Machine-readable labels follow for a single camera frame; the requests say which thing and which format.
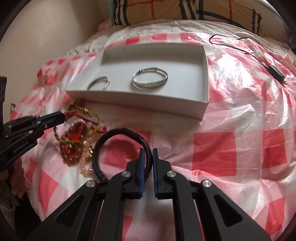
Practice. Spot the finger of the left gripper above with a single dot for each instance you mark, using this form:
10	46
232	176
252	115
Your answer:
51	120

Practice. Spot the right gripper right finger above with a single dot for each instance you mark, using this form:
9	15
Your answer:
201	210

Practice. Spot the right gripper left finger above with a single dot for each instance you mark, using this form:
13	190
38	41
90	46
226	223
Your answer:
96	210

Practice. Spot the thin silver bangle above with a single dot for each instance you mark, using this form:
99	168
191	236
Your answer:
103	81

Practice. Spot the wide engraved silver bangle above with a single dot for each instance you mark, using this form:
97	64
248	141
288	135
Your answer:
150	78

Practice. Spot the red beaded jewelry pile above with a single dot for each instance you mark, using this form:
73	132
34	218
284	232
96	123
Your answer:
81	131

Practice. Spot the operator hand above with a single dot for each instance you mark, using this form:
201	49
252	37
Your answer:
16	178

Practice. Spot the red white checkered plastic sheet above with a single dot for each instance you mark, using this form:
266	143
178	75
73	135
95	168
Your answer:
245	143

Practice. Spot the white striped bed sheet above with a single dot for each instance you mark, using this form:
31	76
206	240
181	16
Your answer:
116	33

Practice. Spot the white shallow cardboard box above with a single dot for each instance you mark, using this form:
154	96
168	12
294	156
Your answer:
185	93

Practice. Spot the left tan plaid pillow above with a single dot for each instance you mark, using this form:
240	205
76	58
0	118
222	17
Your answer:
127	13

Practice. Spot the tan plaid pillow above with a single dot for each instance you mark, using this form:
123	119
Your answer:
231	12
127	13

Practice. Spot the right tan plaid pillow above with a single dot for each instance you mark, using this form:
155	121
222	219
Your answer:
231	12

